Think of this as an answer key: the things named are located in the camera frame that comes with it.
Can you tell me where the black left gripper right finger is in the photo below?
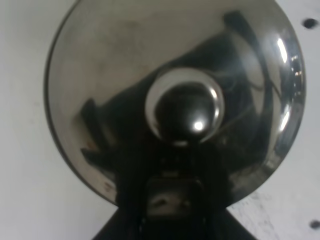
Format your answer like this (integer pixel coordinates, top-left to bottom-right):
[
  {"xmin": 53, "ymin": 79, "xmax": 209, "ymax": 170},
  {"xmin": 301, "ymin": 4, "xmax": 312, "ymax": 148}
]
[{"xmin": 202, "ymin": 199, "xmax": 256, "ymax": 240}]

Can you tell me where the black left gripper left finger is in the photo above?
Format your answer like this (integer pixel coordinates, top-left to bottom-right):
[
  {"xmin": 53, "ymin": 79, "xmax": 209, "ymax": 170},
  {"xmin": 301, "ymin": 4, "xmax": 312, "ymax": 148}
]
[{"xmin": 93, "ymin": 200, "xmax": 144, "ymax": 240}]

